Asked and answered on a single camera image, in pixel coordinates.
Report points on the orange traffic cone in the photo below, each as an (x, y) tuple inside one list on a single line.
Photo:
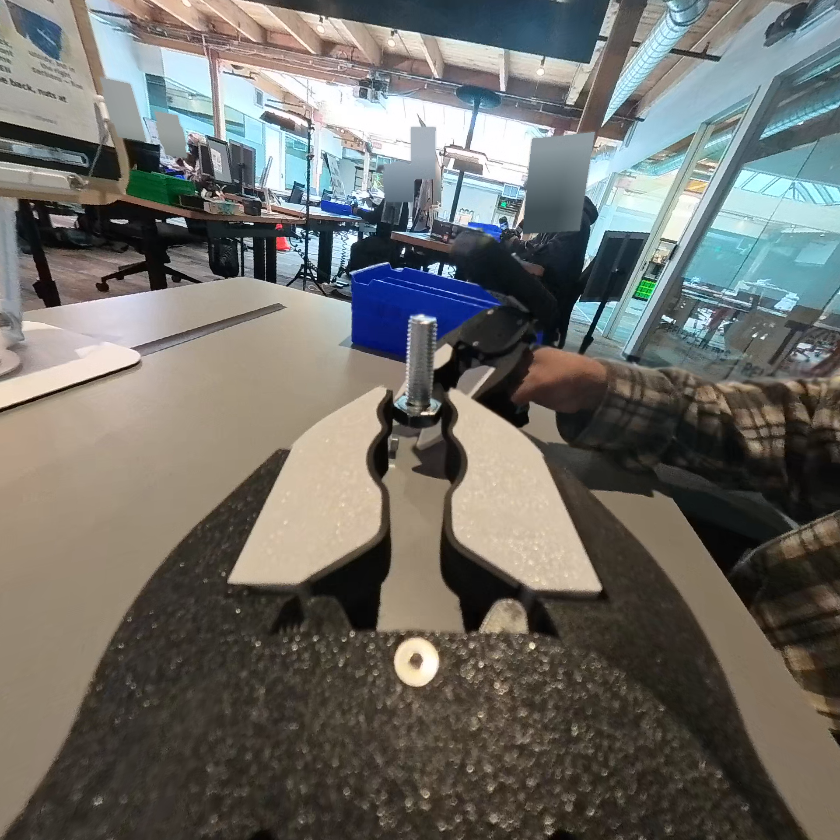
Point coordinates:
[(282, 241)]

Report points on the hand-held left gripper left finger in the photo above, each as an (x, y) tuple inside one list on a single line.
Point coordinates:
[(315, 485)]

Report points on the printed instruction sign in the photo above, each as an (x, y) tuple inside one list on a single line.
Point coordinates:
[(39, 59)]

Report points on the large blue plastic bin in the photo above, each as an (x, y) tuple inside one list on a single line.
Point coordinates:
[(407, 308)]

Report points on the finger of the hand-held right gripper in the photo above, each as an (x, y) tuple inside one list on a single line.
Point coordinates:
[(484, 380)]

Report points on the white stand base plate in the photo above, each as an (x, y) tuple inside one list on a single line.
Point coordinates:
[(59, 364)]

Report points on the silver ventilation duct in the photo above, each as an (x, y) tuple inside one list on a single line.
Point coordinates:
[(659, 52)]

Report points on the green plastic bins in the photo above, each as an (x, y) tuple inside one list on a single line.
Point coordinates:
[(157, 185)]

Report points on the person's plaid shirt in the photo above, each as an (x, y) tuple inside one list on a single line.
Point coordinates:
[(797, 623)]

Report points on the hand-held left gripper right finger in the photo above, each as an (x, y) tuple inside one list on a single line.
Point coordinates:
[(518, 512)]

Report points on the wooden office desk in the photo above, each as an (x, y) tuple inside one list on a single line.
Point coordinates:
[(262, 216)]

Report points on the person's right hand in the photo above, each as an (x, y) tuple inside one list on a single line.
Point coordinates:
[(564, 380)]

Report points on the black office chair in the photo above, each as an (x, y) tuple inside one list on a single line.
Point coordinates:
[(157, 253)]

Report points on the black computer monitor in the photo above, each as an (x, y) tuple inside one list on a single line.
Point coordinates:
[(220, 161)]

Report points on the black panel on stand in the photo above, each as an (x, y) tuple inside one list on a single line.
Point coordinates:
[(613, 266)]

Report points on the black tripod stand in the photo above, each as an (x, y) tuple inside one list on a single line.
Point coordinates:
[(308, 216)]

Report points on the person's right forearm plaid sleeve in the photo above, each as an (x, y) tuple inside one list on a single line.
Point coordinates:
[(709, 433)]

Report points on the shallow blue plastic bin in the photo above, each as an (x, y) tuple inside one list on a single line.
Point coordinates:
[(341, 207)]

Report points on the metal stand pole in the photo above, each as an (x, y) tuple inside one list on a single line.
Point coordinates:
[(9, 275)]

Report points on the silver hex bolt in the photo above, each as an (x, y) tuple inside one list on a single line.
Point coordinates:
[(420, 354)]

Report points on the black ceiling panel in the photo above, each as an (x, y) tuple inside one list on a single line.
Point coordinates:
[(433, 26)]

